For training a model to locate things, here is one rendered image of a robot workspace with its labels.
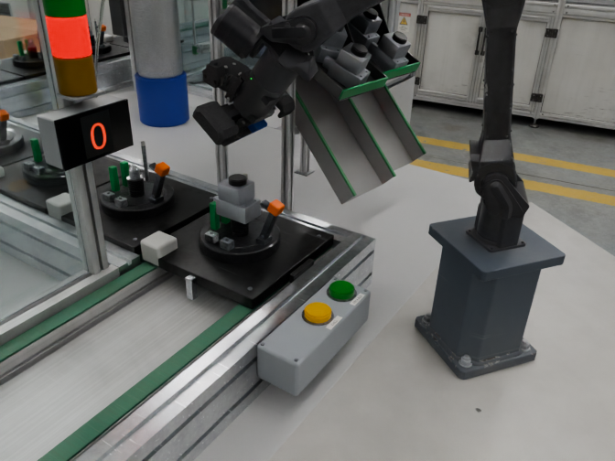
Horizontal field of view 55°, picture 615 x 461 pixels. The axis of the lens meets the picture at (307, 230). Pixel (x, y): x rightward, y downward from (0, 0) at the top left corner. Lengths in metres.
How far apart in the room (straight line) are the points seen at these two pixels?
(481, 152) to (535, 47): 3.97
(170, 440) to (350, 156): 0.67
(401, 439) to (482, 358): 0.20
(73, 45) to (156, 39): 1.02
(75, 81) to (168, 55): 1.03
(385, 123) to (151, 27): 0.81
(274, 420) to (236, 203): 0.35
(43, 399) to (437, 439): 0.53
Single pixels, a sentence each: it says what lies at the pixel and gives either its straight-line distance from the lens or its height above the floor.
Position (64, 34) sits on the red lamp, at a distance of 0.84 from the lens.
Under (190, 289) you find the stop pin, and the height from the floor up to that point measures 0.95.
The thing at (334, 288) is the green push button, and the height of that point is 0.97.
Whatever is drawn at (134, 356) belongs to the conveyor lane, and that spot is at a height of 0.92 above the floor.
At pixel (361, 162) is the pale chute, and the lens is 1.21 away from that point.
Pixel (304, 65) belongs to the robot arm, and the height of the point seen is 1.30.
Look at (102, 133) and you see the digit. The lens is 0.88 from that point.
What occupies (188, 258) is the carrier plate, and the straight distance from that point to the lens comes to 1.00.
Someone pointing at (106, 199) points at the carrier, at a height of 0.99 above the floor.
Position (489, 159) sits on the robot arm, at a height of 1.20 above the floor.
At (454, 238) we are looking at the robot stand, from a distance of 0.91.
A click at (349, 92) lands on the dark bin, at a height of 1.20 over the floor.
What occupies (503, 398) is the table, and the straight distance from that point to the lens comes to 0.96.
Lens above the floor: 1.50
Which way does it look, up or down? 30 degrees down
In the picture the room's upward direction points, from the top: 2 degrees clockwise
